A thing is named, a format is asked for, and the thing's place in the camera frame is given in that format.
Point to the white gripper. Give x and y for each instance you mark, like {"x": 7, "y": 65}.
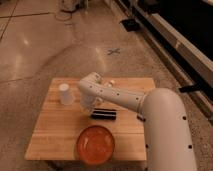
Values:
{"x": 88, "y": 103}

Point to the black whiteboard eraser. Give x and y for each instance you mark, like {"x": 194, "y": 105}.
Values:
{"x": 104, "y": 114}

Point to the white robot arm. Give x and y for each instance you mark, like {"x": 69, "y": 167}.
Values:
{"x": 167, "y": 134}

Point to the white paper cup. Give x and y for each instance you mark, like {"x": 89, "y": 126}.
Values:
{"x": 66, "y": 96}

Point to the wooden table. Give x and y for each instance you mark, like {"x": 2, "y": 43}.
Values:
{"x": 58, "y": 127}

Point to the orange plastic bowl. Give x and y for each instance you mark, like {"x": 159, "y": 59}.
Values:
{"x": 95, "y": 145}

